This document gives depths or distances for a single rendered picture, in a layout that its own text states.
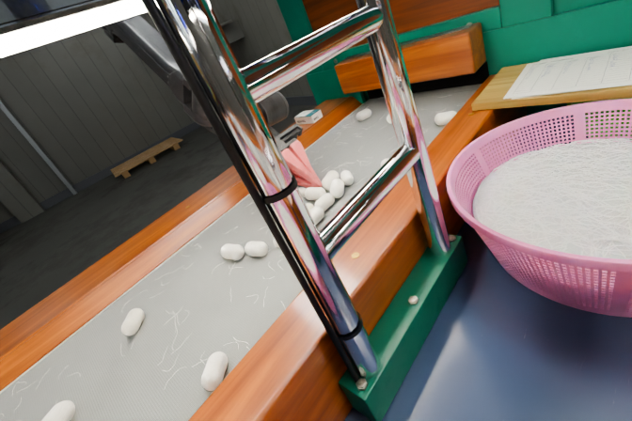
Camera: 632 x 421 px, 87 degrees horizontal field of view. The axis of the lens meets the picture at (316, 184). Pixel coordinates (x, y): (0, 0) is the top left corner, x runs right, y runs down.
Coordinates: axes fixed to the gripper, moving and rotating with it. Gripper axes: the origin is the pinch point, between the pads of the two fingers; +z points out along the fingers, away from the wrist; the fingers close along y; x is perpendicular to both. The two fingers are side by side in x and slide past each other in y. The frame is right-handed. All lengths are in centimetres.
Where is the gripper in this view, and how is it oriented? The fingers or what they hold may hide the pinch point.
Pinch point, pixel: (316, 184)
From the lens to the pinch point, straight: 51.7
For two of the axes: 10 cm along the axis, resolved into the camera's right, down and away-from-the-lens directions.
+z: 7.6, 6.0, -2.5
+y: 6.2, -5.6, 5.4
